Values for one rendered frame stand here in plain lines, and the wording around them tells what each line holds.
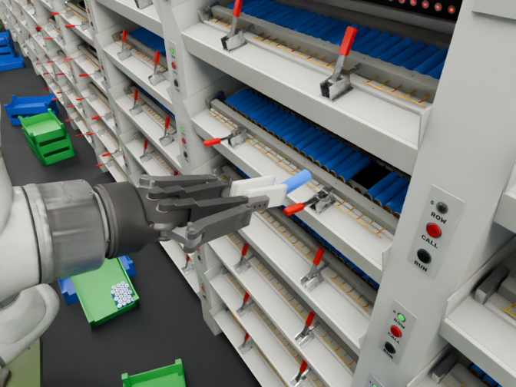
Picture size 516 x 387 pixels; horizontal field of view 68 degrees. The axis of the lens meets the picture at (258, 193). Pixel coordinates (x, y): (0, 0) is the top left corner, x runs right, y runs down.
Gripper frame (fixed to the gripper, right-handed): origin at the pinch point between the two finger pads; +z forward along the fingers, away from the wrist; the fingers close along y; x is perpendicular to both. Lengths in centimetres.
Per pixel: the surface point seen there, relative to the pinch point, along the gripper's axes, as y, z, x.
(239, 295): 35, 35, 64
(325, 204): 2.0, 17.7, 6.3
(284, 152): 16.4, 19.7, 3.4
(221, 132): 35.9, 18.2, 7.1
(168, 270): 89, 40, 98
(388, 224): -9.0, 19.2, 3.6
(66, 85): 257, 39, 64
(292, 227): 14.9, 26.7, 21.7
